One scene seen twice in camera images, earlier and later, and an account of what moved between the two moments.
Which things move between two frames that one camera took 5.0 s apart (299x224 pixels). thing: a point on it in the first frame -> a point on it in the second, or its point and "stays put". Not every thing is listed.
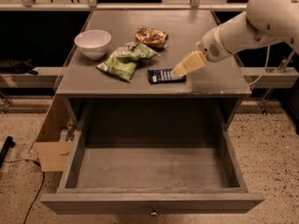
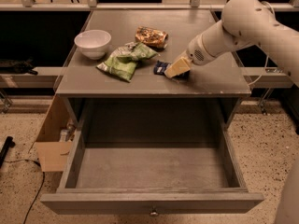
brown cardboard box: x=54 y=140 stays put
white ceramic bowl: x=92 y=43 stays put
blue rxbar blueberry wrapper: x=163 y=76 -> x=161 y=66
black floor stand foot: x=3 y=153 stays put
